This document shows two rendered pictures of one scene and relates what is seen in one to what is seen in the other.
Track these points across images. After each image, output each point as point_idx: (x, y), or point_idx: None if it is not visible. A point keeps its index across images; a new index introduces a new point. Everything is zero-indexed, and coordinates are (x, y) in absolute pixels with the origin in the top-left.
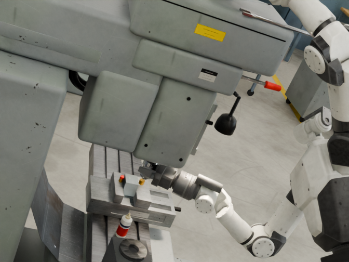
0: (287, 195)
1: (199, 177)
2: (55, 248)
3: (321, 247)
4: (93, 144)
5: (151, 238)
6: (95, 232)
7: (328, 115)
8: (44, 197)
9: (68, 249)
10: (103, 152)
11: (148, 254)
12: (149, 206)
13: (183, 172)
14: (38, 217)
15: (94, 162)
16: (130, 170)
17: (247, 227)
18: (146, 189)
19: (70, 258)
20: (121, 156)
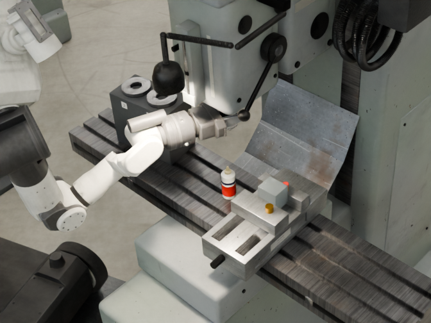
0: (45, 159)
1: (160, 109)
2: (256, 149)
3: None
4: (428, 277)
5: (220, 266)
6: (249, 175)
7: (15, 6)
8: (313, 140)
9: (254, 168)
10: (407, 285)
11: (148, 108)
12: (234, 216)
13: (185, 114)
14: (276, 106)
15: (378, 248)
16: (347, 297)
17: (81, 178)
18: (254, 209)
19: (242, 165)
20: (382, 297)
